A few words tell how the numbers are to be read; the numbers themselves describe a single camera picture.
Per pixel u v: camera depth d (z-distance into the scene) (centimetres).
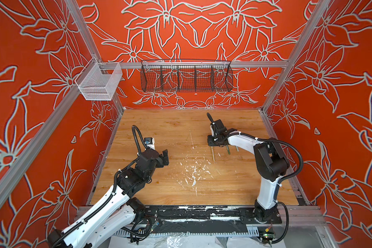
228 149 97
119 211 59
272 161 50
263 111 122
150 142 63
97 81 92
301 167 82
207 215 74
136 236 60
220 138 74
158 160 55
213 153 93
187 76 97
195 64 91
